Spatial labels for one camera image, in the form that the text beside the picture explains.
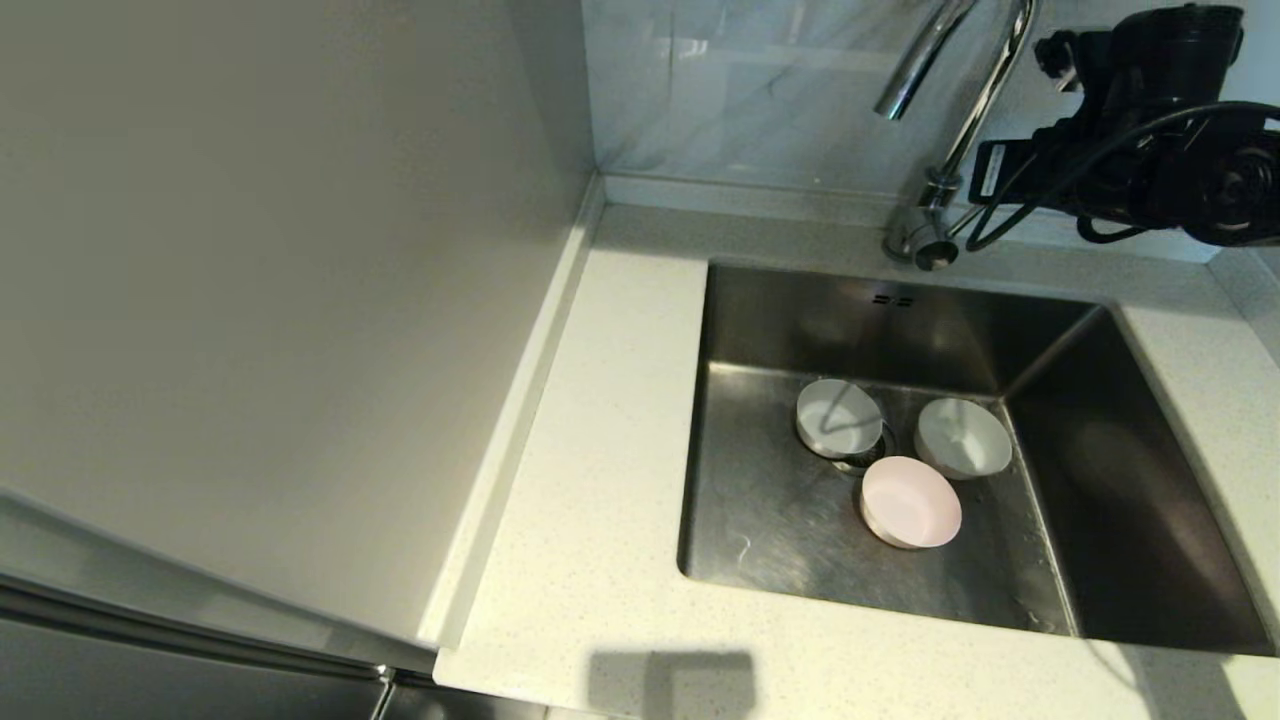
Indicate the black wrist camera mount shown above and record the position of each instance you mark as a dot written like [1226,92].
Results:
[1075,55]

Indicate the pink plastic bowl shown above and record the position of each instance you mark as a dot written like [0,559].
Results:
[912,500]

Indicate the white plastic bowl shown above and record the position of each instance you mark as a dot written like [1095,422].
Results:
[965,440]

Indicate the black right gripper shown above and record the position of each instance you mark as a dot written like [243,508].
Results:
[1120,170]

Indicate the tall grey cabinet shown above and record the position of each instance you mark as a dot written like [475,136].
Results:
[250,250]

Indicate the grey-blue plastic bowl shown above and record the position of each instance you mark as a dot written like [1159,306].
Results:
[838,420]

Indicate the stainless steel sink basin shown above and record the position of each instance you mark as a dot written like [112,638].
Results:
[760,520]

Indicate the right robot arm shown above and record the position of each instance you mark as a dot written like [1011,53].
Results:
[1240,180]

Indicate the chrome gooseneck faucet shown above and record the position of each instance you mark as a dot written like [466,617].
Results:
[920,235]

